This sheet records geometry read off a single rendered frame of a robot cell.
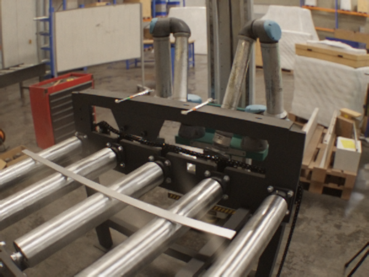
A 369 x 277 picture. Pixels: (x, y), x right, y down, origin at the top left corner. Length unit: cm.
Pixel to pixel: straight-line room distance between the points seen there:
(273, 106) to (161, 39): 81
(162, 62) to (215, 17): 49
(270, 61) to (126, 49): 475
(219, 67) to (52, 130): 202
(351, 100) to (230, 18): 262
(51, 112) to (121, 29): 317
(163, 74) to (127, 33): 420
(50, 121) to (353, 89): 385
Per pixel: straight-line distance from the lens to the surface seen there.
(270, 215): 109
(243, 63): 174
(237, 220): 127
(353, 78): 425
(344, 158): 289
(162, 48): 202
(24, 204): 132
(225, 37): 218
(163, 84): 210
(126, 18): 621
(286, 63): 943
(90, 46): 597
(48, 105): 339
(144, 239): 98
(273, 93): 178
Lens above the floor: 155
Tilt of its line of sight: 21 degrees down
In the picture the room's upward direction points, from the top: 1 degrees counter-clockwise
